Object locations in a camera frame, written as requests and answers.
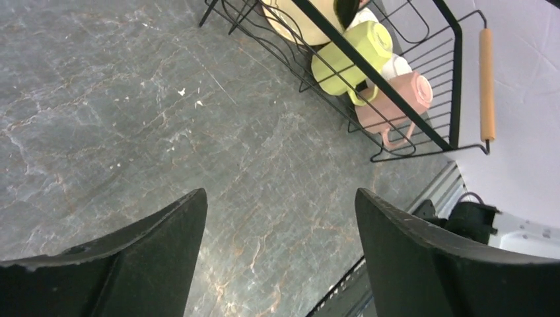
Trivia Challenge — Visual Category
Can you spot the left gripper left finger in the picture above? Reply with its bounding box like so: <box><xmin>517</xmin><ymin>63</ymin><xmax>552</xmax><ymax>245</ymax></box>
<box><xmin>1</xmin><ymin>188</ymin><xmax>208</xmax><ymax>316</ymax></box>

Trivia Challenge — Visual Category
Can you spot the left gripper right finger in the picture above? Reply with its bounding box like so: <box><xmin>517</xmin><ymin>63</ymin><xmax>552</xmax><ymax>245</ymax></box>
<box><xmin>355</xmin><ymin>188</ymin><xmax>559</xmax><ymax>316</ymax></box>

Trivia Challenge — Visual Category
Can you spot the pink mug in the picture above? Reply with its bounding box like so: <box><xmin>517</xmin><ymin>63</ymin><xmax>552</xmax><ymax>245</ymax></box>
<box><xmin>355</xmin><ymin>71</ymin><xmax>433</xmax><ymax>150</ymax></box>

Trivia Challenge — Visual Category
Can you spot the black wire dish rack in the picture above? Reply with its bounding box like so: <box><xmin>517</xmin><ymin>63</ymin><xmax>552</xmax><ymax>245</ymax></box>
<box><xmin>199</xmin><ymin>0</ymin><xmax>497</xmax><ymax>164</ymax></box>

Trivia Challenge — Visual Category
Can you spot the white bowl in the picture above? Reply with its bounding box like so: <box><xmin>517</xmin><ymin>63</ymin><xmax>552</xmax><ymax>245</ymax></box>
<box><xmin>380</xmin><ymin>53</ymin><xmax>413</xmax><ymax>81</ymax></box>

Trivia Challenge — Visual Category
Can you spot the yellow green mug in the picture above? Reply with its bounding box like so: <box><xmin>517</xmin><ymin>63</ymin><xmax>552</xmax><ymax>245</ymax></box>
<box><xmin>311</xmin><ymin>20</ymin><xmax>393</xmax><ymax>106</ymax></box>

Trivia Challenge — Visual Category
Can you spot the white cup with handle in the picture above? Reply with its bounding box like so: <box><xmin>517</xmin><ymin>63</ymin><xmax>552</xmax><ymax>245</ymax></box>
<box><xmin>347</xmin><ymin>7</ymin><xmax>379</xmax><ymax>29</ymax></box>

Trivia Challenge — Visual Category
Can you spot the cream plate with black spot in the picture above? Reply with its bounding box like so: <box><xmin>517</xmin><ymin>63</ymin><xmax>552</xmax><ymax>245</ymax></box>
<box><xmin>262</xmin><ymin>0</ymin><xmax>360</xmax><ymax>46</ymax></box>

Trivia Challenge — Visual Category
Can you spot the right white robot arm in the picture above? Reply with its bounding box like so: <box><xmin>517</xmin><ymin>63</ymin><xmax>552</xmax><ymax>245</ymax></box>
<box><xmin>410</xmin><ymin>192</ymin><xmax>559</xmax><ymax>260</ymax></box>

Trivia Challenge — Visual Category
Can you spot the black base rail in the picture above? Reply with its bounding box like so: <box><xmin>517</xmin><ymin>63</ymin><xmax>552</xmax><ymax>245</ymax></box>
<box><xmin>306</xmin><ymin>256</ymin><xmax>378</xmax><ymax>317</ymax></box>

